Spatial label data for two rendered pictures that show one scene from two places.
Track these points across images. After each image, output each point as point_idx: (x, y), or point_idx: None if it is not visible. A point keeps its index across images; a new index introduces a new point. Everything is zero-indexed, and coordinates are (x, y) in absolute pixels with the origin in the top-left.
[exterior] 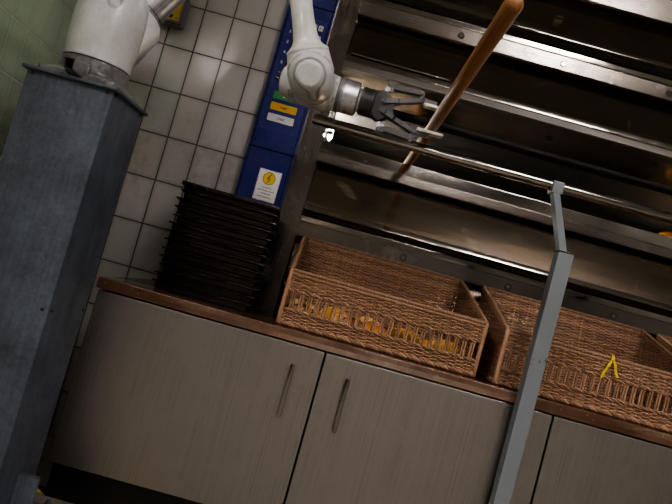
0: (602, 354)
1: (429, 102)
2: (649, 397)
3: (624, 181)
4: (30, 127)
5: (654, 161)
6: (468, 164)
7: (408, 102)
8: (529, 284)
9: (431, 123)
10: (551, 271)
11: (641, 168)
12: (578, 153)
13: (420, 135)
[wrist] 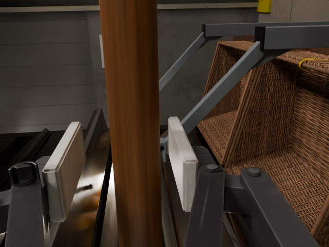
0: (307, 64)
1: (40, 173)
2: (304, 57)
3: (101, 226)
4: None
5: (84, 181)
6: (175, 227)
7: (41, 231)
8: (246, 245)
9: (152, 101)
10: (292, 37)
11: (90, 200)
12: (82, 246)
13: (212, 160)
